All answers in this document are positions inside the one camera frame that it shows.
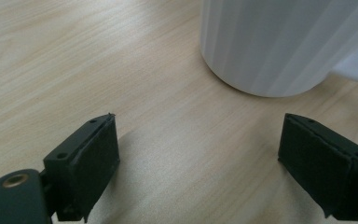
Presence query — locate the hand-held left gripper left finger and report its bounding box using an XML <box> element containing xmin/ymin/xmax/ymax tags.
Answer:
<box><xmin>42</xmin><ymin>113</ymin><xmax>121</xmax><ymax>223</ymax></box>

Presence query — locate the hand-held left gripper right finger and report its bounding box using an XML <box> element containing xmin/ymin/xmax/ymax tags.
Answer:
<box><xmin>277</xmin><ymin>113</ymin><xmax>358</xmax><ymax>221</ymax></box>

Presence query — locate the white mug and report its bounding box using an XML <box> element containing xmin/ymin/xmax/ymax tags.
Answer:
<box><xmin>200</xmin><ymin>0</ymin><xmax>358</xmax><ymax>98</ymax></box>

